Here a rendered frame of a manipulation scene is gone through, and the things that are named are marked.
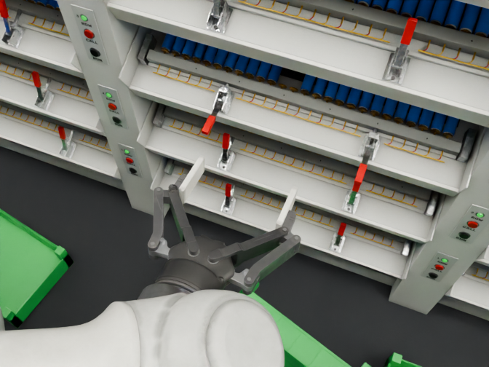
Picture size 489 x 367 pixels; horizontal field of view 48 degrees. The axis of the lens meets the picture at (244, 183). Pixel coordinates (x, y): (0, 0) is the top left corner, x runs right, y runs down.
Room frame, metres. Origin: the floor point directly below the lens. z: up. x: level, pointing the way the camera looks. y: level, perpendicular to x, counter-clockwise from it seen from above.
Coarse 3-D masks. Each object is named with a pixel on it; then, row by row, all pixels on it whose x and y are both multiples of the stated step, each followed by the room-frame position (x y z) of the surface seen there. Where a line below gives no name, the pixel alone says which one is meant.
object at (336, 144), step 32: (160, 32) 0.77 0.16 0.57; (128, 64) 0.69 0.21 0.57; (160, 96) 0.65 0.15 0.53; (192, 96) 0.65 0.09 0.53; (256, 128) 0.58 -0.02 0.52; (288, 128) 0.58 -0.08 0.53; (320, 128) 0.57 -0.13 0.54; (416, 128) 0.56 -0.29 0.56; (480, 128) 0.54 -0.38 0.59; (352, 160) 0.52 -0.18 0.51; (384, 160) 0.51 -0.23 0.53; (416, 160) 0.51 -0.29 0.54; (448, 160) 0.50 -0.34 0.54; (448, 192) 0.46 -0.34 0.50
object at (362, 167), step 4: (368, 148) 0.52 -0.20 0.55; (372, 148) 0.52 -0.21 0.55; (368, 152) 0.51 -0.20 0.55; (364, 156) 0.51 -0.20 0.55; (368, 156) 0.51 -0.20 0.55; (364, 160) 0.50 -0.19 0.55; (360, 164) 0.49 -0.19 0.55; (364, 164) 0.49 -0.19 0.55; (360, 168) 0.48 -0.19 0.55; (364, 168) 0.48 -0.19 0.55; (360, 172) 0.47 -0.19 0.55; (364, 172) 0.47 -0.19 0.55; (356, 176) 0.47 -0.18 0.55; (360, 176) 0.47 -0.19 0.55; (356, 180) 0.46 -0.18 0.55; (360, 180) 0.46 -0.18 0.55; (360, 184) 0.46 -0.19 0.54
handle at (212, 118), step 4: (220, 100) 0.61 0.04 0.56; (216, 104) 0.61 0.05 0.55; (220, 104) 0.61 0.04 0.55; (216, 108) 0.60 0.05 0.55; (212, 112) 0.60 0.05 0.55; (216, 112) 0.60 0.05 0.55; (212, 116) 0.59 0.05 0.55; (216, 116) 0.59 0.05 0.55; (208, 120) 0.58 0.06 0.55; (212, 120) 0.58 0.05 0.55; (204, 124) 0.57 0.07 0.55; (208, 124) 0.57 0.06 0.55; (212, 124) 0.57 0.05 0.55; (204, 128) 0.56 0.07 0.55; (208, 128) 0.56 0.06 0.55; (204, 132) 0.55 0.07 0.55; (208, 132) 0.56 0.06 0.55
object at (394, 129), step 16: (160, 64) 0.70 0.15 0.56; (176, 64) 0.69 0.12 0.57; (192, 64) 0.69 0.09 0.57; (224, 80) 0.65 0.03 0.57; (240, 80) 0.65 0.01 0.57; (272, 96) 0.62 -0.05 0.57; (288, 96) 0.61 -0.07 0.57; (304, 96) 0.61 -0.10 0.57; (320, 112) 0.59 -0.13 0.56; (336, 112) 0.58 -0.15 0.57; (352, 112) 0.58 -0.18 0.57; (336, 128) 0.56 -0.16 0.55; (368, 128) 0.56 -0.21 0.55; (384, 128) 0.55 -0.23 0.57; (400, 128) 0.55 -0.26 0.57; (432, 144) 0.52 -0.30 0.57; (448, 144) 0.51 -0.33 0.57
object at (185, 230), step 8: (176, 192) 0.36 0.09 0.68; (176, 200) 0.35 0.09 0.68; (176, 208) 0.34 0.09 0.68; (176, 216) 0.33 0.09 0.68; (184, 216) 0.33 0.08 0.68; (176, 224) 0.32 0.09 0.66; (184, 224) 0.31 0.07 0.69; (184, 232) 0.30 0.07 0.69; (192, 232) 0.30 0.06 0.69; (184, 240) 0.30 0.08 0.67; (192, 240) 0.29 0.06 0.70; (192, 248) 0.27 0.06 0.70
